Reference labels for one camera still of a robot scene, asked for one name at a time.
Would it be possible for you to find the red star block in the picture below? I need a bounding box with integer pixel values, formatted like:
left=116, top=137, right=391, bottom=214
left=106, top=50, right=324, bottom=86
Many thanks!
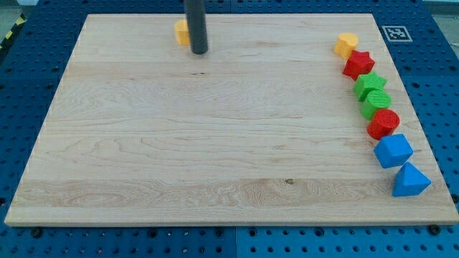
left=342, top=50, right=375, bottom=81

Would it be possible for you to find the white fiducial marker tag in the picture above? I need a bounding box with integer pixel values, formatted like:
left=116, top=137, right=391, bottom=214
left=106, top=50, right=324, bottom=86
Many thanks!
left=382, top=25, right=412, bottom=42

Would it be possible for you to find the yellow hexagon block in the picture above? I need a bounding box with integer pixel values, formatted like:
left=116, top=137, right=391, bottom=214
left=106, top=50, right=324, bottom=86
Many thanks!
left=174, top=19, right=190, bottom=46

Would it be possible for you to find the blue cube block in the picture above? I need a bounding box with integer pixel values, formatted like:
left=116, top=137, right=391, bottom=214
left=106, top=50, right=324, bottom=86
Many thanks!
left=374, top=134, right=414, bottom=168

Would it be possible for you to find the green star block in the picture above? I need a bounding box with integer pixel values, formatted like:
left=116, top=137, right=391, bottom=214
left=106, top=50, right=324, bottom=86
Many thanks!
left=354, top=71, right=387, bottom=102

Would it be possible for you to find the red cylinder block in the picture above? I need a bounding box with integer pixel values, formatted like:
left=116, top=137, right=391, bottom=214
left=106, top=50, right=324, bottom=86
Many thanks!
left=366, top=109, right=400, bottom=140

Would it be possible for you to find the light wooden board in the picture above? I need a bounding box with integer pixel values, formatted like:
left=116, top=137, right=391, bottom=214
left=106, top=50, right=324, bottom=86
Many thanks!
left=5, top=14, right=458, bottom=227

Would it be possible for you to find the green cylinder block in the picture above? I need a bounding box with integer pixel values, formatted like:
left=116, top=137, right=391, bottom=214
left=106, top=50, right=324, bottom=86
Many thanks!
left=360, top=90, right=392, bottom=120

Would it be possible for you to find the blue triangular prism block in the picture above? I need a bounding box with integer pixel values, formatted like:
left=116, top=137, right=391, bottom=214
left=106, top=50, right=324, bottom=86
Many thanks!
left=392, top=162, right=432, bottom=197

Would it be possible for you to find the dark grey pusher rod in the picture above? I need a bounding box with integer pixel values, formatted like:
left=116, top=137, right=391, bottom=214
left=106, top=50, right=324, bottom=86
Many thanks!
left=184, top=0, right=208, bottom=54

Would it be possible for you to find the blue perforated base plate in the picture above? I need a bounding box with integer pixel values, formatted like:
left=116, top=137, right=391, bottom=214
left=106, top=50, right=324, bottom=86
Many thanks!
left=1, top=0, right=458, bottom=257

